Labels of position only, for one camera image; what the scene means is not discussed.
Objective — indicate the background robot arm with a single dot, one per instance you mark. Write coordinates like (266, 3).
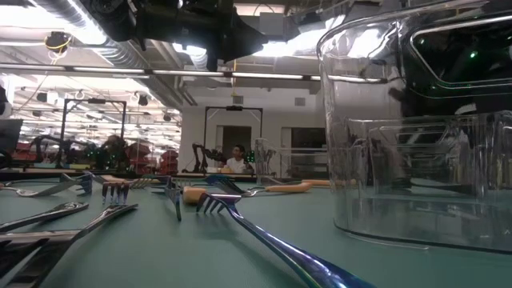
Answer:
(200, 156)

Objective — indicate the clear plastic bin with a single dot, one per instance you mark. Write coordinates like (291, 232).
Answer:
(400, 224)
(272, 160)
(420, 160)

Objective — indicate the person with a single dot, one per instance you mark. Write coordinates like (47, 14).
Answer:
(114, 144)
(238, 164)

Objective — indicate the black table frame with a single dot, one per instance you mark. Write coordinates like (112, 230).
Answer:
(24, 176)

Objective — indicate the black metal fork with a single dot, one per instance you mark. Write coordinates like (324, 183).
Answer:
(104, 214)

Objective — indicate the green table mat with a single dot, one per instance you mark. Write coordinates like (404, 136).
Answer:
(160, 256)

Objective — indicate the red storage bins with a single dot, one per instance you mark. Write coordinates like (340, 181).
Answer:
(138, 154)

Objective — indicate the long ceiling light strip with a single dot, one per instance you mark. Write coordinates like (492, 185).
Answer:
(180, 73)

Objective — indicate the dark monitor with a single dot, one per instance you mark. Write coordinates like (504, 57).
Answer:
(10, 136)

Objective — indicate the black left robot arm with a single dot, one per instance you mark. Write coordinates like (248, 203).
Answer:
(112, 20)

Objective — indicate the black frame stand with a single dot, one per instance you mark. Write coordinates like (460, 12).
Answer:
(234, 108)
(96, 101)

